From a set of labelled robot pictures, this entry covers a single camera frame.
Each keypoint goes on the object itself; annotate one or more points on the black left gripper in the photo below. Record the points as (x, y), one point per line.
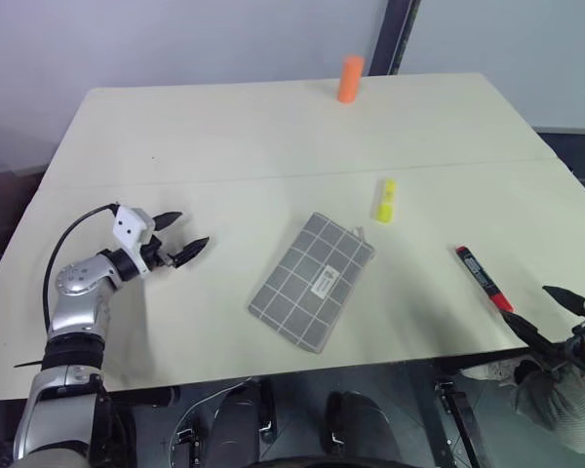
(155, 254)

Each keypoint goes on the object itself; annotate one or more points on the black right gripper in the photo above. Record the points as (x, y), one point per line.
(572, 349)

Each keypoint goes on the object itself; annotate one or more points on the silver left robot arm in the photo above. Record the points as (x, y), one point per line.
(73, 312)

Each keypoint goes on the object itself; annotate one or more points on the grey checked pencil pouch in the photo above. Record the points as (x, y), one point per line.
(311, 283)

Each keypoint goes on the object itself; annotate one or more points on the red and black marker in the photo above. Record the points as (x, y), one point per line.
(483, 278)

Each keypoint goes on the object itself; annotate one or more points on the white shoe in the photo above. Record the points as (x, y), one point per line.
(487, 370)

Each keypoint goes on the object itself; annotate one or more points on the grey-green knitted cloth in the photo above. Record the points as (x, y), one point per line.
(558, 397)

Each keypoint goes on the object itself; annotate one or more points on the dark rounded shape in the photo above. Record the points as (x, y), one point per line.
(241, 419)

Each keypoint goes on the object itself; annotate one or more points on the yellow highlighter pen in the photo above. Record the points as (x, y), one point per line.
(384, 201)

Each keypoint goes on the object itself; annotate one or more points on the orange cylinder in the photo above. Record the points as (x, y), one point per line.
(350, 79)

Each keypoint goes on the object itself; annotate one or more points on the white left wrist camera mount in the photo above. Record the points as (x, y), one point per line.
(130, 229)

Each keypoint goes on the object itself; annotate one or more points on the black table frame bar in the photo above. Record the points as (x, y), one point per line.
(460, 421)

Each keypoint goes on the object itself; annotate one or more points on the dark vertical post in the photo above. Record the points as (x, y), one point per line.
(396, 36)

